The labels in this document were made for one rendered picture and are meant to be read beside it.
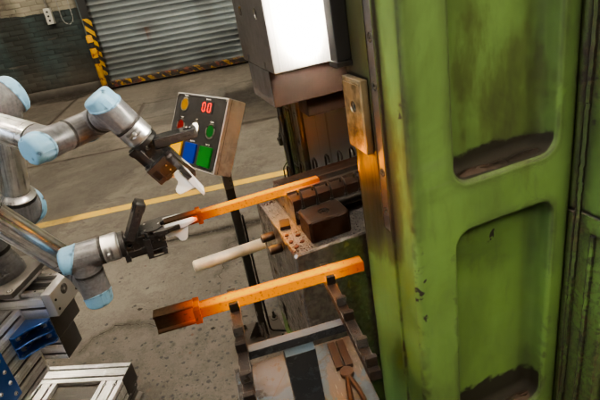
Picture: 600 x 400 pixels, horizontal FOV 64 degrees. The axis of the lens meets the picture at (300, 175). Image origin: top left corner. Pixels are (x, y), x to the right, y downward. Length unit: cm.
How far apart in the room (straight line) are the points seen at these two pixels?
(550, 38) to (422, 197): 43
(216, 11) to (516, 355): 821
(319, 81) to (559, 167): 61
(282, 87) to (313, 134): 39
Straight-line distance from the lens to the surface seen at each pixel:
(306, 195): 138
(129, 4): 922
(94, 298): 143
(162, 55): 926
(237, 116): 176
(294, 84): 126
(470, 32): 106
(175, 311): 104
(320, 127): 161
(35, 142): 123
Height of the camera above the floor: 161
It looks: 24 degrees down
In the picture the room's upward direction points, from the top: 10 degrees counter-clockwise
